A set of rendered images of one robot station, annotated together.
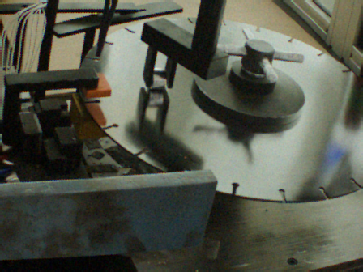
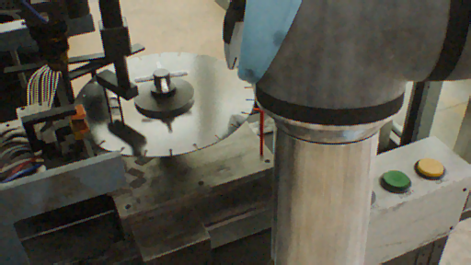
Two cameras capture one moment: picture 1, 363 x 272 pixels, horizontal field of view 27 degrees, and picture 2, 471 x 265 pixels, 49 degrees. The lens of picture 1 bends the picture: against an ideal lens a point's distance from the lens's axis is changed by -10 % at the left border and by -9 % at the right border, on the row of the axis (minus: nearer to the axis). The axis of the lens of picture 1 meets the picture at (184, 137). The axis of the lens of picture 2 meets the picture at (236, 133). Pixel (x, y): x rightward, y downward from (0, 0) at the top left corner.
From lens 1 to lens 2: 31 cm
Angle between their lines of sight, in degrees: 6
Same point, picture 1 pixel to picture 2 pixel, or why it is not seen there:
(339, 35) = not seen: hidden behind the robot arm
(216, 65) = (131, 92)
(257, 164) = (159, 137)
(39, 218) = (32, 193)
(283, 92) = (180, 93)
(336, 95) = (218, 85)
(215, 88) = (143, 100)
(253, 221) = (180, 162)
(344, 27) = not seen: hidden behind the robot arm
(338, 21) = not seen: hidden behind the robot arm
